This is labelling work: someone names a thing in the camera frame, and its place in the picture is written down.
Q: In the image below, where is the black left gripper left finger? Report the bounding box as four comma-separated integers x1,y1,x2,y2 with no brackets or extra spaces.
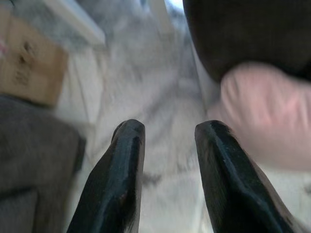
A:
67,118,146,233

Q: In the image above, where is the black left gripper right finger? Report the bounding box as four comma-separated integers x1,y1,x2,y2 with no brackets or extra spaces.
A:
194,120,303,233

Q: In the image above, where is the pink cat face pillow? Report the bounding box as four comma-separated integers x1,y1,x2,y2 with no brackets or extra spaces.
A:
206,62,311,170

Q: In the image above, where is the dark brown fabric sofa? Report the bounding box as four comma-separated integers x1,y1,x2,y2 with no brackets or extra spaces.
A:
182,0,311,84

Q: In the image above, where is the dark brown fabric armchair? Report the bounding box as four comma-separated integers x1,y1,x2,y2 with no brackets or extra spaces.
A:
0,93,87,233

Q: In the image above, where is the brown cardboard box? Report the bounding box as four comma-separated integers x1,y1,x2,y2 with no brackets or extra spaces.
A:
0,9,70,107

